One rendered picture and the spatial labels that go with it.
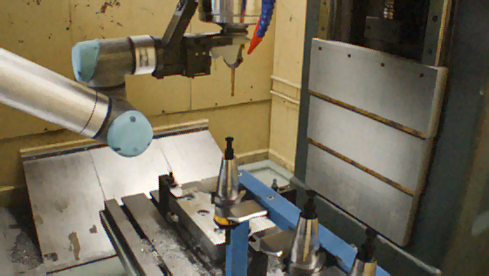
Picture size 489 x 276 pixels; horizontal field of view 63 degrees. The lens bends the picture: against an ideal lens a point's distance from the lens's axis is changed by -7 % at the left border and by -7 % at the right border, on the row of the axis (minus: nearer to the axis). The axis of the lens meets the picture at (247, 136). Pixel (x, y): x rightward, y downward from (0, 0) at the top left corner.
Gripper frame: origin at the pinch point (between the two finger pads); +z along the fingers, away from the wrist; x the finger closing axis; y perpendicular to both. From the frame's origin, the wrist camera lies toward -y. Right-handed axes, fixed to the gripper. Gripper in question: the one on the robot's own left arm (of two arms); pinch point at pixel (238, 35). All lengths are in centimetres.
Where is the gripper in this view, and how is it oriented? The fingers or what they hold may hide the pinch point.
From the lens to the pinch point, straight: 95.1
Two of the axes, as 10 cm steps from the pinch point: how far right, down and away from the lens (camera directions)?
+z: 8.5, -1.8, 4.9
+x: 5.2, 3.2, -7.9
